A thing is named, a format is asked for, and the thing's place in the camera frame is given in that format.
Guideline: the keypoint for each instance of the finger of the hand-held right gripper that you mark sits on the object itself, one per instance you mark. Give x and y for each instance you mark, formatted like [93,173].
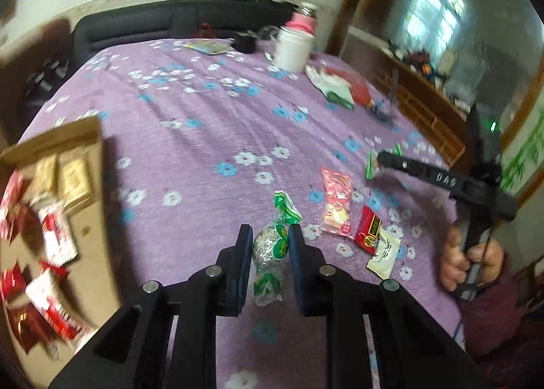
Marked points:
[401,163]

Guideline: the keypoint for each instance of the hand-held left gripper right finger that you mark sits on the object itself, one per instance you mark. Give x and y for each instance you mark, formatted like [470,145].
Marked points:
[299,270]

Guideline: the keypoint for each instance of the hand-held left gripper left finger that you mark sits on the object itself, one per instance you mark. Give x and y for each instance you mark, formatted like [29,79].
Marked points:
[236,270]

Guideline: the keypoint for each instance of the green twist candy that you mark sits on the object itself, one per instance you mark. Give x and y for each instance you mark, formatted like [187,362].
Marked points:
[270,244]
[374,163]

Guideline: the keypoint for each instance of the brown cardboard box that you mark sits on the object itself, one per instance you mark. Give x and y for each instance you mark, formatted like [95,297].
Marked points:
[85,253]

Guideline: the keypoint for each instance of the large gold snack packet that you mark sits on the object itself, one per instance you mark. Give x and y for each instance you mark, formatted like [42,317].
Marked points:
[76,183]

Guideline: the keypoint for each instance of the white red striped packet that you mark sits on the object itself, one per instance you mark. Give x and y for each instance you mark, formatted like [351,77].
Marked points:
[55,227]

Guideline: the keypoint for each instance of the person's right forearm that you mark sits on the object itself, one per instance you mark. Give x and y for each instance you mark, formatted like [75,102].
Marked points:
[501,312]

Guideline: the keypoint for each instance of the person's right hand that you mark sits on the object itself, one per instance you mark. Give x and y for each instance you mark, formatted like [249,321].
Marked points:
[452,261]

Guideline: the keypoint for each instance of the dark metal tool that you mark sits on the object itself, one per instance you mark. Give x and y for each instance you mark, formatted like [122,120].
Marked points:
[381,112]

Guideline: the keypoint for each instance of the wooden cabinet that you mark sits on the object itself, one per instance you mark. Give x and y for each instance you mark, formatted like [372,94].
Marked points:
[420,108]

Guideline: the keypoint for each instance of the red packet gold circle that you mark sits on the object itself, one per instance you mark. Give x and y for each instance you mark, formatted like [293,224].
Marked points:
[369,228]

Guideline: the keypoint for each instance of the pink snack packet yellow filling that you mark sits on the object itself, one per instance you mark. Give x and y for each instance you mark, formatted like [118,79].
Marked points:
[336,202]

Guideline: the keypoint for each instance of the red plastic bag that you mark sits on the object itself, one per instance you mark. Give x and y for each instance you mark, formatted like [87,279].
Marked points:
[361,87]

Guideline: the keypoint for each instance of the white snack packet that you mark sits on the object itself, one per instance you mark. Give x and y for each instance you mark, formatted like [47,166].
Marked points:
[384,253]

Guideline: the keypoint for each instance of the white green plastic bag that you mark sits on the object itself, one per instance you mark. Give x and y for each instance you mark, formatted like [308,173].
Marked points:
[335,89]

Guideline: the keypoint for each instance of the white plastic jar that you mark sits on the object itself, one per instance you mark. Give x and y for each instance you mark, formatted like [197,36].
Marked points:
[292,49]

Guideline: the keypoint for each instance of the pink bottle metal cap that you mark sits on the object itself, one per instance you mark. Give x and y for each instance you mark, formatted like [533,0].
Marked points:
[302,19]

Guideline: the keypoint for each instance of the clear glass object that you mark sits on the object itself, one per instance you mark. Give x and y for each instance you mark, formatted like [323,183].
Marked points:
[269,33]

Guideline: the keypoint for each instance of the black small object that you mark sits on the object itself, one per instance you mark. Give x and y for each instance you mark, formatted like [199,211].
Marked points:
[245,42]

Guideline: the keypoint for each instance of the flat green booklet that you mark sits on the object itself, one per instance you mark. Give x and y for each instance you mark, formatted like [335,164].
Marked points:
[206,47]

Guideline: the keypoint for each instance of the brown wooden chair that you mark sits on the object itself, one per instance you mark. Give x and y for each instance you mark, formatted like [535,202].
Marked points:
[42,74]

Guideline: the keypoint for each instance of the bamboo wall poster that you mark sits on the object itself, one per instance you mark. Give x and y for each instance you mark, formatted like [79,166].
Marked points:
[525,155]

